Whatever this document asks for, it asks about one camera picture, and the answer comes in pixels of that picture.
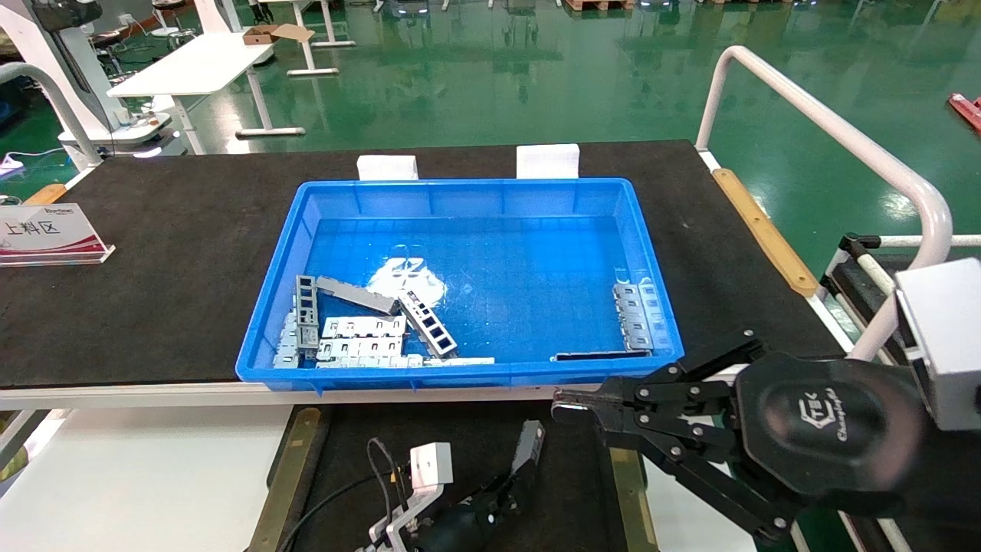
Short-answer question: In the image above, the long wooden edge strip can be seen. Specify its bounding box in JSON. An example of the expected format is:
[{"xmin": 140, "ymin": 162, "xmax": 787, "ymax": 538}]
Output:
[{"xmin": 713, "ymin": 169, "xmax": 819, "ymax": 299}]

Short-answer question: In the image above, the open cardboard box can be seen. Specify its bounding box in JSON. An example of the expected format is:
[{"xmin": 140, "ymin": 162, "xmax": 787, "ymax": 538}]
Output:
[{"xmin": 243, "ymin": 23, "xmax": 316, "ymax": 46}]

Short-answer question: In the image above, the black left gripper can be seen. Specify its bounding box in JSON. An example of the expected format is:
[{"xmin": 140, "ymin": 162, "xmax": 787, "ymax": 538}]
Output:
[{"xmin": 416, "ymin": 463, "xmax": 540, "ymax": 552}]

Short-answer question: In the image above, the blue plastic bin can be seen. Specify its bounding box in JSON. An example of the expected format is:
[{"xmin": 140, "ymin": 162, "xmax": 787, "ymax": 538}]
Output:
[{"xmin": 235, "ymin": 178, "xmax": 684, "ymax": 393}]

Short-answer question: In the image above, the black cart frame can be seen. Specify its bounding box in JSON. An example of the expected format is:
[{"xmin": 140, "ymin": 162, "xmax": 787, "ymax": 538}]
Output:
[{"xmin": 820, "ymin": 232, "xmax": 913, "ymax": 353}]

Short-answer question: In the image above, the notched grey metal bracket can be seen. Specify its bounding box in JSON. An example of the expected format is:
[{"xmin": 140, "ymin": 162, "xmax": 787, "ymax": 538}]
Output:
[{"xmin": 612, "ymin": 281, "xmax": 661, "ymax": 353}]

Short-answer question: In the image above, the acrylic sign with red print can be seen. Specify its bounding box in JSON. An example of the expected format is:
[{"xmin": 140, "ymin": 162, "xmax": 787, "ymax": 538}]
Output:
[{"xmin": 0, "ymin": 203, "xmax": 116, "ymax": 267}]

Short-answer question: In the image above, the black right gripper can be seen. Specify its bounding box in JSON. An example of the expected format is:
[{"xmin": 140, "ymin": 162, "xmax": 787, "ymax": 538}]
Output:
[{"xmin": 552, "ymin": 329, "xmax": 930, "ymax": 547}]

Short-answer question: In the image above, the white foam block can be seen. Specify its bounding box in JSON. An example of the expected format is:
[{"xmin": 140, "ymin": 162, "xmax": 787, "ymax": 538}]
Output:
[
  {"xmin": 516, "ymin": 143, "xmax": 581, "ymax": 180},
  {"xmin": 357, "ymin": 155, "xmax": 419, "ymax": 182}
]

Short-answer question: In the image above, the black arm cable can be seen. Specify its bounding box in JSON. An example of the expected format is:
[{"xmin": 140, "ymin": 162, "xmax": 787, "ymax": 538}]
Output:
[{"xmin": 278, "ymin": 437, "xmax": 412, "ymax": 552}]

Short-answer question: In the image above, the large black table mat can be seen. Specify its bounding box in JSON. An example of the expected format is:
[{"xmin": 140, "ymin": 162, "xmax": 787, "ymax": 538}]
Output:
[{"xmin": 0, "ymin": 140, "xmax": 848, "ymax": 389}]

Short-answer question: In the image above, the flat grey metal bar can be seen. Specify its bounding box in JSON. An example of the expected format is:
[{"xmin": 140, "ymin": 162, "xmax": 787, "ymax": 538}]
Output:
[{"xmin": 316, "ymin": 276, "xmax": 401, "ymax": 316}]

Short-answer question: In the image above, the metal ladder-shaped part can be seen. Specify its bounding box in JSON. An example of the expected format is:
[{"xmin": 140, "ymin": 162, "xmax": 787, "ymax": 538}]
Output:
[{"xmin": 398, "ymin": 290, "xmax": 459, "ymax": 359}]

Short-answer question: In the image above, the red floor object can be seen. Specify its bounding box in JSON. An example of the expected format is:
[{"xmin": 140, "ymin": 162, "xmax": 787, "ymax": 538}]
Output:
[{"xmin": 949, "ymin": 94, "xmax": 981, "ymax": 137}]

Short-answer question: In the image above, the narrow metal ladder part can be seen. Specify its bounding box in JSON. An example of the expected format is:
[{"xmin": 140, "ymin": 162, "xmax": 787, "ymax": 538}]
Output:
[{"xmin": 295, "ymin": 274, "xmax": 320, "ymax": 360}]

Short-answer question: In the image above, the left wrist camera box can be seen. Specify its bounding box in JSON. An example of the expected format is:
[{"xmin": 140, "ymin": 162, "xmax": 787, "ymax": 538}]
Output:
[{"xmin": 369, "ymin": 442, "xmax": 454, "ymax": 552}]

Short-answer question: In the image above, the grey tubular railing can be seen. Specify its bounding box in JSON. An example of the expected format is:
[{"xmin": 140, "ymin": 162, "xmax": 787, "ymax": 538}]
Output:
[{"xmin": 0, "ymin": 61, "xmax": 103, "ymax": 169}]

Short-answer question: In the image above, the brass tray edge strip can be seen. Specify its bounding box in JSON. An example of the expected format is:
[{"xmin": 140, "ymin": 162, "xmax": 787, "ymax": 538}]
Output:
[
  {"xmin": 602, "ymin": 441, "xmax": 658, "ymax": 552},
  {"xmin": 245, "ymin": 406, "xmax": 323, "ymax": 552}
]

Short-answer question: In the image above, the white table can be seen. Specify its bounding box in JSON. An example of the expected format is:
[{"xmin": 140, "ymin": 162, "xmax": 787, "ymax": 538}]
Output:
[{"xmin": 107, "ymin": 31, "xmax": 307, "ymax": 156}]

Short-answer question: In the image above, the white tubular railing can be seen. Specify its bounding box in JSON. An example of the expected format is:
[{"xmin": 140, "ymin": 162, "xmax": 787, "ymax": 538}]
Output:
[{"xmin": 694, "ymin": 44, "xmax": 981, "ymax": 361}]

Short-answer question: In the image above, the dark thin metal bar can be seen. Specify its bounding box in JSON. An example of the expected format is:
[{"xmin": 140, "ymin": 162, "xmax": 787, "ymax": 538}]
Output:
[{"xmin": 552, "ymin": 350, "xmax": 653, "ymax": 362}]

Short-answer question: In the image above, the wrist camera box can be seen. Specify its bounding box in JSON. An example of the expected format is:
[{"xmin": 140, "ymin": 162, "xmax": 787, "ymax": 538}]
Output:
[
  {"xmin": 369, "ymin": 442, "xmax": 454, "ymax": 552},
  {"xmin": 894, "ymin": 257, "xmax": 981, "ymax": 431}
]

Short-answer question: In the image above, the small notched metal bracket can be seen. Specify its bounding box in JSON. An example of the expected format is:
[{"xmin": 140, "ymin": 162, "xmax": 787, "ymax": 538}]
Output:
[{"xmin": 273, "ymin": 310, "xmax": 302, "ymax": 370}]

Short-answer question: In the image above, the white table frame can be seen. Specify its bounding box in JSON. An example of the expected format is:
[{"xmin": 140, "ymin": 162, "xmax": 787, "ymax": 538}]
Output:
[{"xmin": 287, "ymin": 0, "xmax": 357, "ymax": 77}]

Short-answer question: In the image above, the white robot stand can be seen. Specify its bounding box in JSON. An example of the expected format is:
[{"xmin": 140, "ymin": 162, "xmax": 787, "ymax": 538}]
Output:
[{"xmin": 0, "ymin": 0, "xmax": 174, "ymax": 159}]

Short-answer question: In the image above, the grey metal bar part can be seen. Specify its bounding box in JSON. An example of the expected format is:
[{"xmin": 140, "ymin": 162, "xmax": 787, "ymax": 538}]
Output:
[{"xmin": 511, "ymin": 419, "xmax": 547, "ymax": 481}]

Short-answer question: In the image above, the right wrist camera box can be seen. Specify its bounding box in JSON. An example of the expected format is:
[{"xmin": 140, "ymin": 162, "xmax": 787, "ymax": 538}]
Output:
[{"xmin": 894, "ymin": 257, "xmax": 981, "ymax": 431}]

